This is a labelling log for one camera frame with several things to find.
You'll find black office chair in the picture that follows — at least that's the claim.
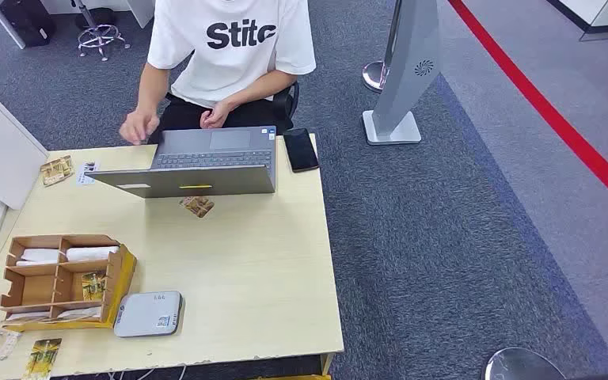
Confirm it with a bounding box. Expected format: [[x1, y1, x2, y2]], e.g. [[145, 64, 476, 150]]
[[271, 81, 302, 135]]

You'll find yellow tray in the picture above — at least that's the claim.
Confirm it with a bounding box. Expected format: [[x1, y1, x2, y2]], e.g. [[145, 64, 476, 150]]
[[3, 243, 139, 333]]

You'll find person's right hand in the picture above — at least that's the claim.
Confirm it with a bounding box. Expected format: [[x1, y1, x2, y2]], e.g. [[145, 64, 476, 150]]
[[119, 107, 161, 146]]

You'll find white paper card sleeve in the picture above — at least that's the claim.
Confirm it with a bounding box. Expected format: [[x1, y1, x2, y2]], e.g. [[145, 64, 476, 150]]
[[66, 245, 120, 262], [53, 306, 104, 321], [5, 311, 51, 322], [16, 248, 63, 267]]

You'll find white photo ID card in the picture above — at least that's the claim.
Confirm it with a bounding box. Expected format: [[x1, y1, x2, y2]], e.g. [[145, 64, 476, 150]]
[[75, 161, 101, 186]]

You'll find person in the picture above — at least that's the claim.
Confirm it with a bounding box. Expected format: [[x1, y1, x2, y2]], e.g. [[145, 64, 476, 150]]
[[119, 0, 317, 146]]

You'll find grey card reader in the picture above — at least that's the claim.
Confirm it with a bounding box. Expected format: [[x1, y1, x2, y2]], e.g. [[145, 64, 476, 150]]
[[113, 291, 184, 338]]

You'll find grey laptop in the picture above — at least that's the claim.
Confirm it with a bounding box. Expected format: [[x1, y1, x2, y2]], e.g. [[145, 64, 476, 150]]
[[84, 125, 278, 200]]

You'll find white desk panel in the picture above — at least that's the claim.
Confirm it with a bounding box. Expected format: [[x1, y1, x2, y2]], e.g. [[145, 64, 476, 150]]
[[0, 0, 28, 50], [125, 0, 156, 29]]

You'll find black smartphone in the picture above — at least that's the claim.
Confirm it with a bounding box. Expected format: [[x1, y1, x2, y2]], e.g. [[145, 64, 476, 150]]
[[283, 127, 321, 173]]

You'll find chrome stanchion post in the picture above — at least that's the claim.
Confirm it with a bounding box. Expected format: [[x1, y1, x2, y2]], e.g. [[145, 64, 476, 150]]
[[362, 0, 403, 94]]

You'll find forest print room key card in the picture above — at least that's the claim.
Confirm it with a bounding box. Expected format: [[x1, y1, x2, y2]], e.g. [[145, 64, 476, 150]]
[[179, 196, 215, 219], [81, 271, 108, 302], [22, 338, 63, 380]]

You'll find yellow plastic bar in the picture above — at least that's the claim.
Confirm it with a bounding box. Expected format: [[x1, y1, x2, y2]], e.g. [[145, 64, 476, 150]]
[[251, 373, 331, 380]]

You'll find grey kiosk stand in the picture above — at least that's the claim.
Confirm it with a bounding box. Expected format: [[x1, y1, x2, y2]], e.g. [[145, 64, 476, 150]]
[[361, 0, 443, 146]]

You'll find chrome round stanchion base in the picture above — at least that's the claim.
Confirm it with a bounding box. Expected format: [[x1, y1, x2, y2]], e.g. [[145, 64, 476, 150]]
[[484, 347, 568, 380]]

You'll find brown key card stack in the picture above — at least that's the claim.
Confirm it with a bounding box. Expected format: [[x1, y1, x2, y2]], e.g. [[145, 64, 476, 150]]
[[40, 154, 76, 188]]

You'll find person's left hand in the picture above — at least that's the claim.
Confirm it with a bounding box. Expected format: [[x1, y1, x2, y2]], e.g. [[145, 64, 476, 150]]
[[199, 101, 234, 130]]

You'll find black bag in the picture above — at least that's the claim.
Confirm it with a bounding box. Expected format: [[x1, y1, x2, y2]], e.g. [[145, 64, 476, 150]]
[[0, 0, 58, 49]]

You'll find white cabinet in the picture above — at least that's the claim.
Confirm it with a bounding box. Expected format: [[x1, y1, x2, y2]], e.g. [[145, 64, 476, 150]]
[[0, 82, 50, 211]]

